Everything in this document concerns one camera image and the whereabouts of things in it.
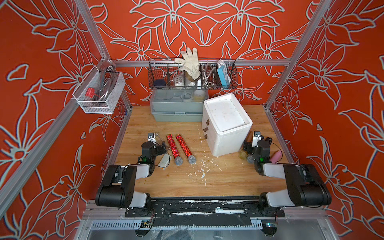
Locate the black sparkly microphone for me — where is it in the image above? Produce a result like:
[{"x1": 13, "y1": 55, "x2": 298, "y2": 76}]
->
[
  {"x1": 265, "y1": 137, "x2": 273, "y2": 144},
  {"x1": 247, "y1": 155, "x2": 255, "y2": 164}
]

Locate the pink microphone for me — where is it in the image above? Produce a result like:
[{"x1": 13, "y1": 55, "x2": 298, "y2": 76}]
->
[{"x1": 270, "y1": 150, "x2": 283, "y2": 164}]

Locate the gold microphone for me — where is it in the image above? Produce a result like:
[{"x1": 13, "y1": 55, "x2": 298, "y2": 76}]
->
[{"x1": 239, "y1": 151, "x2": 248, "y2": 160}]

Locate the red sparkly microphone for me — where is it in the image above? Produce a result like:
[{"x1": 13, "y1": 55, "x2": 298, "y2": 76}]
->
[
  {"x1": 167, "y1": 134, "x2": 183, "y2": 166},
  {"x1": 176, "y1": 134, "x2": 197, "y2": 164}
]

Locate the white drawer cabinet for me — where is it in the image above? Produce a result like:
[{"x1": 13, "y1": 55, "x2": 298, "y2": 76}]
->
[{"x1": 202, "y1": 93, "x2": 253, "y2": 157}]

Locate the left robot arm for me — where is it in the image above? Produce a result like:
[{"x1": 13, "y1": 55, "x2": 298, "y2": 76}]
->
[{"x1": 95, "y1": 142, "x2": 167, "y2": 210}]

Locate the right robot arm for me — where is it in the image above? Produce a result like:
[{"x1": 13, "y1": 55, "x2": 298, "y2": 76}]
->
[{"x1": 243, "y1": 138, "x2": 332, "y2": 209}]

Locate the small white orange packet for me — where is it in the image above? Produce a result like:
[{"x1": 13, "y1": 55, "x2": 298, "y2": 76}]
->
[{"x1": 157, "y1": 154, "x2": 172, "y2": 170}]

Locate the grey plastic bin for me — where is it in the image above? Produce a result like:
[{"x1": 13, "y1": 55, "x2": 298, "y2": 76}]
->
[{"x1": 150, "y1": 90, "x2": 209, "y2": 122}]

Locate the dark blue round lid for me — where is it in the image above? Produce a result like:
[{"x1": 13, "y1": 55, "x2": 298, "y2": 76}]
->
[{"x1": 153, "y1": 79, "x2": 167, "y2": 89}]

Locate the yellow tape roll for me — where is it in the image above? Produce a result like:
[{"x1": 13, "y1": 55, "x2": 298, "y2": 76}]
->
[{"x1": 193, "y1": 90, "x2": 207, "y2": 102}]

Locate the white power strip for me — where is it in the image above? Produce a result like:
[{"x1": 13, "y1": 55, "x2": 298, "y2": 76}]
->
[{"x1": 173, "y1": 74, "x2": 185, "y2": 87}]

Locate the blue white box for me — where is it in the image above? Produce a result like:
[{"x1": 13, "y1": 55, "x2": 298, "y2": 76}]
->
[{"x1": 217, "y1": 60, "x2": 231, "y2": 89}]

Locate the red item in basket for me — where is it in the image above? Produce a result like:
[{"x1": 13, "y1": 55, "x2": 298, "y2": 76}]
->
[{"x1": 85, "y1": 88, "x2": 95, "y2": 99}]

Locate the white work glove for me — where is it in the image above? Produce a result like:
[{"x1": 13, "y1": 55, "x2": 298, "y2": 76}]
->
[{"x1": 175, "y1": 48, "x2": 201, "y2": 81}]

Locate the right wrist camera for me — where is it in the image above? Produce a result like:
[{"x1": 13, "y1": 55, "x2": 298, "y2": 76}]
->
[{"x1": 252, "y1": 131, "x2": 263, "y2": 147}]

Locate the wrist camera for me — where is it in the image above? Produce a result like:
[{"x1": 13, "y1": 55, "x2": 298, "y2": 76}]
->
[
  {"x1": 147, "y1": 133, "x2": 157, "y2": 143},
  {"x1": 252, "y1": 131, "x2": 263, "y2": 147}
]

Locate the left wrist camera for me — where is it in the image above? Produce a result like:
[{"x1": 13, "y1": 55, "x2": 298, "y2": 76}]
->
[{"x1": 147, "y1": 133, "x2": 157, "y2": 143}]

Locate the black wire wall basket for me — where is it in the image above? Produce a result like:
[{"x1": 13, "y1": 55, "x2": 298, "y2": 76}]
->
[{"x1": 148, "y1": 58, "x2": 239, "y2": 90}]

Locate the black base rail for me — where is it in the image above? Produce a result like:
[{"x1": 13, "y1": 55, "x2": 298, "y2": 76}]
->
[{"x1": 125, "y1": 196, "x2": 285, "y2": 228}]

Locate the white wire wall basket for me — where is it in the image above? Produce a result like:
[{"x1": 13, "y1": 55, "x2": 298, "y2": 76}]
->
[{"x1": 73, "y1": 67, "x2": 125, "y2": 114}]

